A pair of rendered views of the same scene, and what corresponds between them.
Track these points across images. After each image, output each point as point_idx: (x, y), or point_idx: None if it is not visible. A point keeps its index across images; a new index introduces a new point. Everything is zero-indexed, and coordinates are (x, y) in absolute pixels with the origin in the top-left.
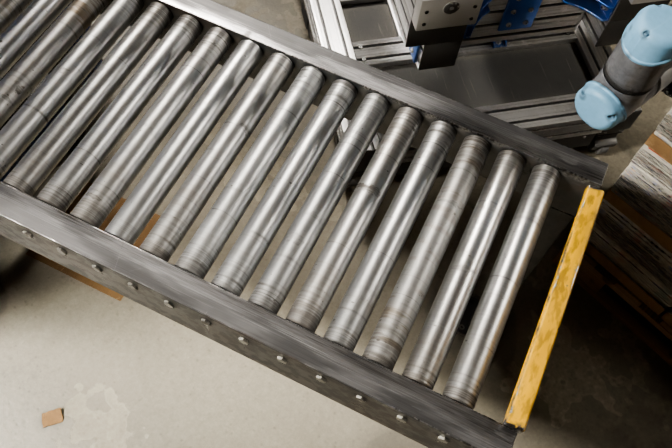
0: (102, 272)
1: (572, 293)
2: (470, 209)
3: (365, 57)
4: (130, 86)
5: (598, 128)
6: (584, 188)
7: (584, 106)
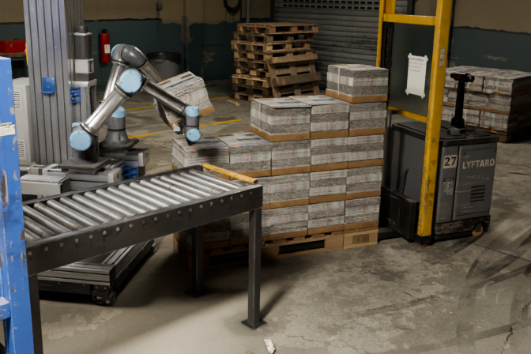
0: (156, 221)
1: (204, 273)
2: (149, 282)
3: None
4: (94, 203)
5: (198, 138)
6: (201, 171)
7: (192, 136)
